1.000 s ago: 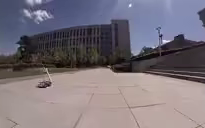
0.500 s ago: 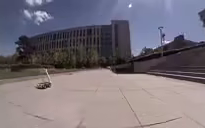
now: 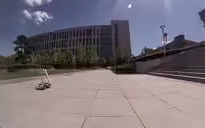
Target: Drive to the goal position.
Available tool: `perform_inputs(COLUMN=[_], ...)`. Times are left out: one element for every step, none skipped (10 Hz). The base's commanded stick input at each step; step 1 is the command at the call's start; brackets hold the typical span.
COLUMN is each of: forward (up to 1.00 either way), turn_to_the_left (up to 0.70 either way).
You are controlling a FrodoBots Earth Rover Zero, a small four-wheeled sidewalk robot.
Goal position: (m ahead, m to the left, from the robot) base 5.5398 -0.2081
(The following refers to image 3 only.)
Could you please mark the dark bush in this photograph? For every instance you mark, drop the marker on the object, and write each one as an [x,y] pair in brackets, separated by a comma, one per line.
[123,68]

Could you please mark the large curved grey building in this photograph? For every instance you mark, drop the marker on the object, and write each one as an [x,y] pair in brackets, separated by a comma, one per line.
[86,38]

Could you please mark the pale concrete slab plaza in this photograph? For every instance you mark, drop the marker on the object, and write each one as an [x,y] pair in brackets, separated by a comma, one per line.
[103,100]

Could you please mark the row of trees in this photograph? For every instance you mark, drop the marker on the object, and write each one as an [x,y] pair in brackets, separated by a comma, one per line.
[66,58]

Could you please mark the small robot with pale mast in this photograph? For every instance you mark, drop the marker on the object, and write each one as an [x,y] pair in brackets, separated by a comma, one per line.
[43,85]

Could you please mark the lamp pole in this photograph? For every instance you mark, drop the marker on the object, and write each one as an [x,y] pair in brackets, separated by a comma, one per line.
[163,43]

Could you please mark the low dark building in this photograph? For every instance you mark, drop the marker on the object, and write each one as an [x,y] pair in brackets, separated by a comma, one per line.
[181,42]

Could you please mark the dark tall tree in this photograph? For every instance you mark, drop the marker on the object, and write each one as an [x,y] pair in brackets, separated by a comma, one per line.
[20,48]

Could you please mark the wide stone steps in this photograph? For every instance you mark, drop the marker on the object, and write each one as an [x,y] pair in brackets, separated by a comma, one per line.
[193,75]

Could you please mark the sloping concrete wall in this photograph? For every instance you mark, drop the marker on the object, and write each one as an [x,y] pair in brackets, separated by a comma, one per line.
[176,61]

